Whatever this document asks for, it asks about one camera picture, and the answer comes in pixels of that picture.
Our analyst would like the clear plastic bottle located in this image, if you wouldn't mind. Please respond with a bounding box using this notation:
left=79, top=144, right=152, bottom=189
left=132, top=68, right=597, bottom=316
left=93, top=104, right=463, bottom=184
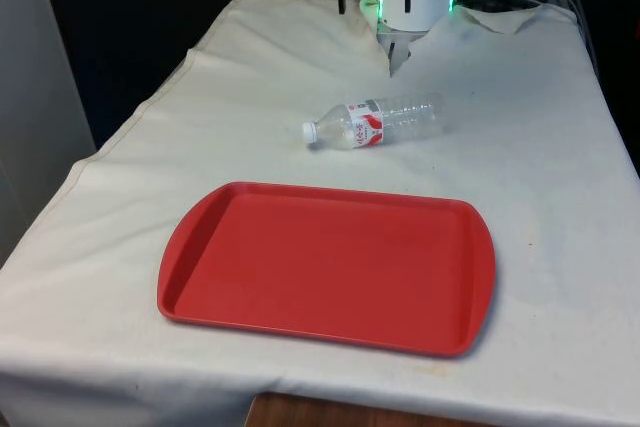
left=301, top=92, right=448, bottom=151

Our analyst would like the red tray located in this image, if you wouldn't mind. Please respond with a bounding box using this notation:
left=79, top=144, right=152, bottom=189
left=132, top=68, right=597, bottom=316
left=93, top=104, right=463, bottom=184
left=156, top=180, right=497, bottom=360

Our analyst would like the pale locker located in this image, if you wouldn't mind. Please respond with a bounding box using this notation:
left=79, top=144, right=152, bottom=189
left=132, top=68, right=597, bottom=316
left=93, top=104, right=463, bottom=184
left=0, top=0, right=98, bottom=268

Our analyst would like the grey cable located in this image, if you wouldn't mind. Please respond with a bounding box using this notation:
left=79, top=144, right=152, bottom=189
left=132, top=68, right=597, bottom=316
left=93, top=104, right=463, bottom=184
left=555, top=0, right=601, bottom=68

